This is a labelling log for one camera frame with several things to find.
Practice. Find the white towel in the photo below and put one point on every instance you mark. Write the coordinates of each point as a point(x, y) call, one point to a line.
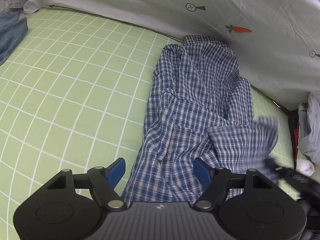
point(306, 167)

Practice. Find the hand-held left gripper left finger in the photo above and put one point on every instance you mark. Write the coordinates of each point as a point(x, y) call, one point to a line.
point(115, 172)

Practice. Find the grey carrot print sheet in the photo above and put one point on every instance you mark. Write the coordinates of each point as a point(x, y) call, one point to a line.
point(150, 0)

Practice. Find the blue plaid shirt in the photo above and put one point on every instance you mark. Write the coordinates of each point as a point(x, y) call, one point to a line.
point(187, 105)

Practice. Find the blue denim jeans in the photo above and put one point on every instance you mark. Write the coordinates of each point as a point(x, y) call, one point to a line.
point(10, 32)

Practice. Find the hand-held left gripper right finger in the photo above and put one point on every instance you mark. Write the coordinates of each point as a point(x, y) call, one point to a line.
point(203, 172)

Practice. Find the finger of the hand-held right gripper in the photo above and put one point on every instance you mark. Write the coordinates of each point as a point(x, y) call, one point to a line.
point(273, 165)

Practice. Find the red cloth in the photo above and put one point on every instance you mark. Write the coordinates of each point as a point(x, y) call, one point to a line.
point(296, 136)

